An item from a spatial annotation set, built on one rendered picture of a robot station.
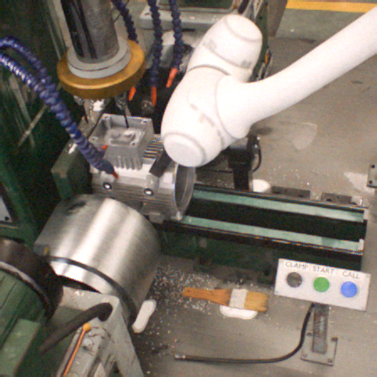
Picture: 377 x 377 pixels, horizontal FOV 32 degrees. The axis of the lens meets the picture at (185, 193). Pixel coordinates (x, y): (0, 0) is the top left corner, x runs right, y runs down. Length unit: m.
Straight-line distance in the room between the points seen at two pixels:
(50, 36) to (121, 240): 0.55
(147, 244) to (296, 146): 0.73
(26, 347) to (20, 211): 0.64
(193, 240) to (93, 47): 0.54
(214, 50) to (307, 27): 2.75
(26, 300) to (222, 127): 0.39
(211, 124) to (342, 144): 0.93
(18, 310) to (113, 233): 0.34
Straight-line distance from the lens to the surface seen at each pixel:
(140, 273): 1.28
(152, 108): 1.66
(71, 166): 1.43
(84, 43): 1.30
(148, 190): 1.45
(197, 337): 1.50
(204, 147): 1.00
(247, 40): 1.12
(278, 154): 1.87
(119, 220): 1.28
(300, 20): 3.93
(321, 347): 1.45
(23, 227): 1.59
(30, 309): 1.01
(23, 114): 1.49
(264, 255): 1.54
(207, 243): 1.56
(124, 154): 1.45
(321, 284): 1.24
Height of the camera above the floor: 2.08
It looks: 46 degrees down
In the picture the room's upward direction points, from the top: 10 degrees counter-clockwise
